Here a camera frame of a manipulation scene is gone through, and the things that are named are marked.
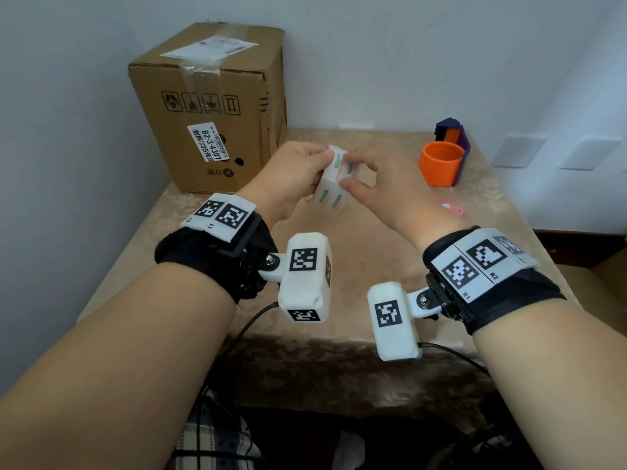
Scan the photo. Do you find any black left wristband with markers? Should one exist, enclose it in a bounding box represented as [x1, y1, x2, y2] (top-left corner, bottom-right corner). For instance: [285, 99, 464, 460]
[154, 193, 280, 305]

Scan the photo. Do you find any small white box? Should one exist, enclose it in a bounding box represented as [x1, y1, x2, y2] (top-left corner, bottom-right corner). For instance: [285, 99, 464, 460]
[308, 145, 362, 211]

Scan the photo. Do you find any brown wooden furniture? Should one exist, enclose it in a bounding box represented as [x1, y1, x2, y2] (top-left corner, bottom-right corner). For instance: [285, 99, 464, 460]
[533, 229, 627, 322]

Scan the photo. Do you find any purple holder with orange insert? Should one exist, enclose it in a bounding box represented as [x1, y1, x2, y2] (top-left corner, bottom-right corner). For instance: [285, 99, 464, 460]
[434, 117, 472, 185]

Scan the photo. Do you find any black garment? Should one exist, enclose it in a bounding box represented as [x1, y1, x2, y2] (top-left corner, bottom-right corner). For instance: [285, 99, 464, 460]
[238, 390, 544, 470]

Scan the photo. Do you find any brown cardboard box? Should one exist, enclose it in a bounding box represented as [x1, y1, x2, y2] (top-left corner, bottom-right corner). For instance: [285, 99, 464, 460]
[128, 22, 288, 194]

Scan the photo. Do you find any person's left forearm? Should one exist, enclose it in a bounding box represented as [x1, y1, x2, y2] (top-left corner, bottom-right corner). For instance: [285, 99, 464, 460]
[0, 262, 237, 470]

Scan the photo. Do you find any black left camera cable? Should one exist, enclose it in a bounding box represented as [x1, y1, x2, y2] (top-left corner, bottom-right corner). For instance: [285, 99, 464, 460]
[194, 301, 280, 470]

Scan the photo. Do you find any person's right forearm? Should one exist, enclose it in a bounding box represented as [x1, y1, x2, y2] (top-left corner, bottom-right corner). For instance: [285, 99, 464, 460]
[472, 299, 627, 470]

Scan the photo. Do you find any black right camera cable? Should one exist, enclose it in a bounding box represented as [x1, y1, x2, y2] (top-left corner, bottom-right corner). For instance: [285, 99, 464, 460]
[418, 342, 491, 378]

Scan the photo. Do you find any person's right hand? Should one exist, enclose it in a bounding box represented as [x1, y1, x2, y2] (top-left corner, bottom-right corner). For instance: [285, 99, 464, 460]
[339, 147, 474, 251]

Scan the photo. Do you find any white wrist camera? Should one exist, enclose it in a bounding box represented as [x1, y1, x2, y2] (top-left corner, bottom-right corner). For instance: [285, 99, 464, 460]
[258, 232, 333, 323]
[367, 282, 440, 362]

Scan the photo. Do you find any plaid garment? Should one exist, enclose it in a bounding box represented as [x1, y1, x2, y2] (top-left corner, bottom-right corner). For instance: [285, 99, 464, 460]
[166, 386, 267, 470]

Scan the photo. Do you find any black wristband with markers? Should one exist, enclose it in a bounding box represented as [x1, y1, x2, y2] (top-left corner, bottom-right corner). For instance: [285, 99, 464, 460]
[154, 193, 280, 305]
[422, 227, 567, 336]

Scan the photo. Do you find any person's left hand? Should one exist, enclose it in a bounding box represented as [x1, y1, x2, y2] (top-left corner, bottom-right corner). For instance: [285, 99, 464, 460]
[238, 141, 335, 230]

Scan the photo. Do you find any orange cylinder cup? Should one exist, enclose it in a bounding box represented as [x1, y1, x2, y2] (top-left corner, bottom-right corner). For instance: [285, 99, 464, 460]
[419, 141, 465, 187]

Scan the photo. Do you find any black right wristband with markers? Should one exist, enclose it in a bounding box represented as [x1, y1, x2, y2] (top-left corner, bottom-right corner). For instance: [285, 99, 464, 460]
[422, 227, 567, 336]

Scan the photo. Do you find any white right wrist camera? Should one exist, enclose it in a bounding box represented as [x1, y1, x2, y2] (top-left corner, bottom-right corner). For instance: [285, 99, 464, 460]
[367, 282, 440, 362]

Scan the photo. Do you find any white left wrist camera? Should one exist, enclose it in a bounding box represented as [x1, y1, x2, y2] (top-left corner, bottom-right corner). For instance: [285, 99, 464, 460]
[258, 232, 333, 323]

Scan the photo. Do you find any white wall socket plate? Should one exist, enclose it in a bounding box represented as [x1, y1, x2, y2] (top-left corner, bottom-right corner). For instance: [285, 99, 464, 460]
[491, 133, 547, 168]
[559, 137, 623, 171]

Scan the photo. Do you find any black camera cable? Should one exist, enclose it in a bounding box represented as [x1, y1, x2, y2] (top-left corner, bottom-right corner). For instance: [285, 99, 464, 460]
[418, 342, 491, 378]
[194, 301, 280, 470]

